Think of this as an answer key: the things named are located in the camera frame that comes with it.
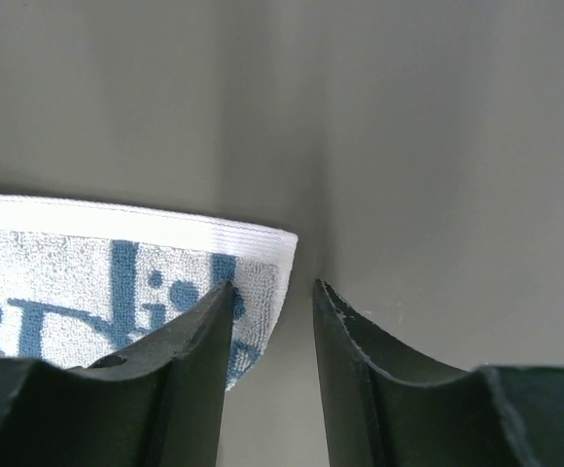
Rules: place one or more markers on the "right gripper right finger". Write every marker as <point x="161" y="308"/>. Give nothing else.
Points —
<point x="387" y="404"/>

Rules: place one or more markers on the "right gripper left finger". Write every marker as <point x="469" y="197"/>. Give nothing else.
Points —
<point x="157" y="402"/>

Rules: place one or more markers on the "white blue patterned towel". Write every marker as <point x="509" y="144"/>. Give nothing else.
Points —
<point x="82" y="279"/>

